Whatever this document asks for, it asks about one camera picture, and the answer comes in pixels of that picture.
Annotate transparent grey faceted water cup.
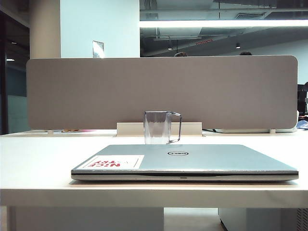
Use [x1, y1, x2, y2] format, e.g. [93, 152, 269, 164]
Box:
[143, 110, 182, 145]

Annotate silver Dell laptop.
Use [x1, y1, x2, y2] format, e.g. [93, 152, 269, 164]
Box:
[70, 144, 299, 181]

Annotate white sticker with red text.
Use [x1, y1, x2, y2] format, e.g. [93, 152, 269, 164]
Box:
[77, 155, 145, 169]

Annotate beige fabric desk divider panel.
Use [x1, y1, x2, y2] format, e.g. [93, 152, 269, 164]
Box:
[25, 55, 299, 130]

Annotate long white ceiling light strip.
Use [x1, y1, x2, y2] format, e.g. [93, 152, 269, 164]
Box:
[139, 19, 308, 28]

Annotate ceiling air vent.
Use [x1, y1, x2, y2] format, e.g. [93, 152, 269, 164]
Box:
[234, 12, 264, 20]

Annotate dark glass door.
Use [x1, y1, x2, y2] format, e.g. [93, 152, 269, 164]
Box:
[0, 12, 30, 135]

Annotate black office chair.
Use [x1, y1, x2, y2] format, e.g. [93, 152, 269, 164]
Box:
[296, 81, 308, 114]

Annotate white desk leg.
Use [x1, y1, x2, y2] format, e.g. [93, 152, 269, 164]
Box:
[0, 206, 8, 231]

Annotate framed wall notice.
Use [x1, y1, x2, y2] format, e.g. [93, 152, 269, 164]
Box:
[91, 40, 104, 59]

